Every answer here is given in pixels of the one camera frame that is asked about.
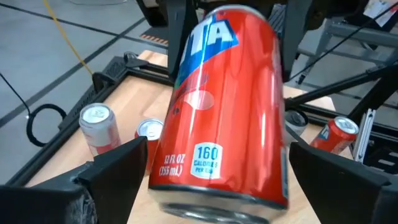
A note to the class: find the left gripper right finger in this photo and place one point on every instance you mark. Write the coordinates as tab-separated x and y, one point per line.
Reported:
342	193

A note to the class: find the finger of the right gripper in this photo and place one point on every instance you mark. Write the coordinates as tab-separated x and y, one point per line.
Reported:
293	31
180	31

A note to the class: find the black perforated control box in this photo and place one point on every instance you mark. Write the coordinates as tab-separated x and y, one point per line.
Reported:
116	67

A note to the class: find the white paper sheet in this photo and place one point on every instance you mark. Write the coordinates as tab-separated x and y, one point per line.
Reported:
377	9

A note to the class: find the grey metal stand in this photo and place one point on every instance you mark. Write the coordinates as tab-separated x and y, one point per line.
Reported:
357	32

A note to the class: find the silver red Spindrift can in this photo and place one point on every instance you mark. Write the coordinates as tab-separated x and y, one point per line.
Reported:
99	130

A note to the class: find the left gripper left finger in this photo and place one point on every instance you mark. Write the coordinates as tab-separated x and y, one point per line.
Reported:
118	174

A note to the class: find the black mat with orange stripes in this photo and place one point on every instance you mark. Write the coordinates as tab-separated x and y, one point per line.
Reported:
154	39

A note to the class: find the red Fanta can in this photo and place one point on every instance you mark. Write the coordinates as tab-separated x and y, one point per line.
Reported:
150	129
224	109
334	137

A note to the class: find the silver aluminium extrusion post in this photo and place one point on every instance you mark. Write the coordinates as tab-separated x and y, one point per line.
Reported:
364	133

